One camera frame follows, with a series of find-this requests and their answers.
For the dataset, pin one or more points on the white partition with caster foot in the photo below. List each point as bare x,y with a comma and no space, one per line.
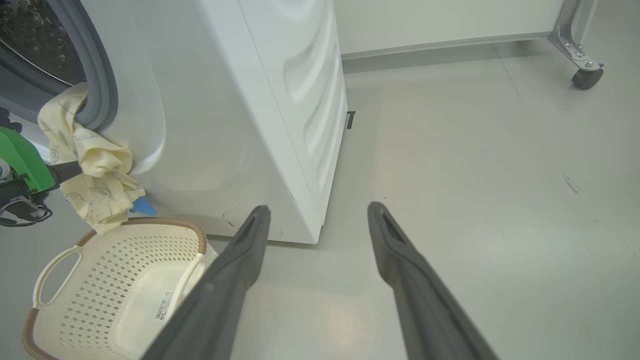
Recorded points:
450,20

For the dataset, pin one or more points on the barcode label sticker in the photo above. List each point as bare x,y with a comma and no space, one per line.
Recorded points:
164,306

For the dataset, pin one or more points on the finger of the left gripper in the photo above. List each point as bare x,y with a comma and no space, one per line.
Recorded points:
65,171

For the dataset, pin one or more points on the white front-load washing machine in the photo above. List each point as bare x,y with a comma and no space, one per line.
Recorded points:
210,125

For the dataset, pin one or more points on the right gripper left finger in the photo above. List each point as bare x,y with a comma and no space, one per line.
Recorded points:
215,295

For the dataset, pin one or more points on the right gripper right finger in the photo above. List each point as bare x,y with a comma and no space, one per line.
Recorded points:
425,300

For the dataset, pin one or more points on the cream basket with brown rim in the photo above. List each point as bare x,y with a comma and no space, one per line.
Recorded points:
100,300

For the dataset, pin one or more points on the cream bear print garment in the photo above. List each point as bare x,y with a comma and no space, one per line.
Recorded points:
100,200

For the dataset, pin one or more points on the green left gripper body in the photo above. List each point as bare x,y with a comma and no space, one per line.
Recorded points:
22,160

